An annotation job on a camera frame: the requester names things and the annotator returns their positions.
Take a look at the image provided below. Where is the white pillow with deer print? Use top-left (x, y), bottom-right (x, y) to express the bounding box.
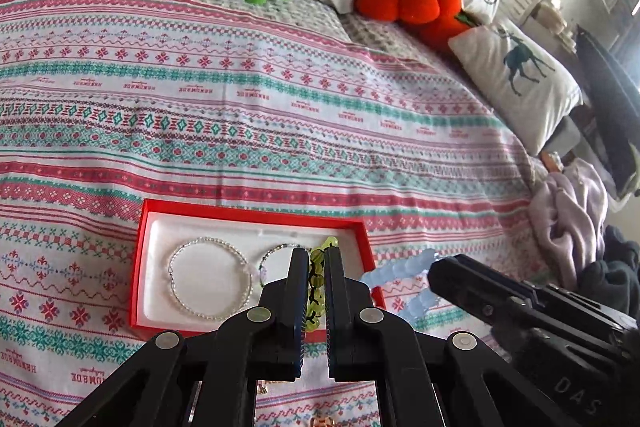
top-left (447, 19), bottom-right (585, 158)

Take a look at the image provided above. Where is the multicolour bead bracelet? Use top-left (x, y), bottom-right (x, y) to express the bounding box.
top-left (258, 242), bottom-right (302, 290)

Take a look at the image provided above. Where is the red jewelry box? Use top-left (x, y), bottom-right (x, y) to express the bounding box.
top-left (129, 199), bottom-right (387, 342)

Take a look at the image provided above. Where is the green bead bracelet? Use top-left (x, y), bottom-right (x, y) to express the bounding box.
top-left (306, 235), bottom-right (341, 334)

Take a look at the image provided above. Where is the clear bead bracelet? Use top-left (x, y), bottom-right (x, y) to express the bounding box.
top-left (167, 237), bottom-right (254, 322)

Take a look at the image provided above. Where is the orange pumpkin plush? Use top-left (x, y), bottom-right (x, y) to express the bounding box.
top-left (354, 0), bottom-right (477, 54)

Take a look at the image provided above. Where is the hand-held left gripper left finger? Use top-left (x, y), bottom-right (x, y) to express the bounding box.
top-left (47, 248), bottom-right (309, 427)

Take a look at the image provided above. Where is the black chair back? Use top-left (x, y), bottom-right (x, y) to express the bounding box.
top-left (574, 24), bottom-right (640, 198)

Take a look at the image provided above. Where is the lilac crumpled cloth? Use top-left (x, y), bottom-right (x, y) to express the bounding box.
top-left (529, 157), bottom-right (609, 292)

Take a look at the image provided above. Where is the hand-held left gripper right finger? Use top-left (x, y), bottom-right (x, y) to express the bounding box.
top-left (325, 247), bottom-right (576, 427)

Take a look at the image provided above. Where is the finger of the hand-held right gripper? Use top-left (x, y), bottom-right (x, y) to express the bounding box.
top-left (439, 255), bottom-right (548, 304)
top-left (428, 261), bottom-right (512, 324)

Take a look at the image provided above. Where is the patterned striped blanket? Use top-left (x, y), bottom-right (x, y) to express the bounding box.
top-left (0, 0), bottom-right (553, 427)

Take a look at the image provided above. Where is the grey checked bed sheet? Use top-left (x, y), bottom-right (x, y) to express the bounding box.
top-left (20, 0), bottom-right (453, 58)

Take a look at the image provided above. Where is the pale blue bead bracelet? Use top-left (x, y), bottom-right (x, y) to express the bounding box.
top-left (359, 248), bottom-right (442, 323)

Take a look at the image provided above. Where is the dark clothing pile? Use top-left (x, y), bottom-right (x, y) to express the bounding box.
top-left (575, 224), bottom-right (640, 320)

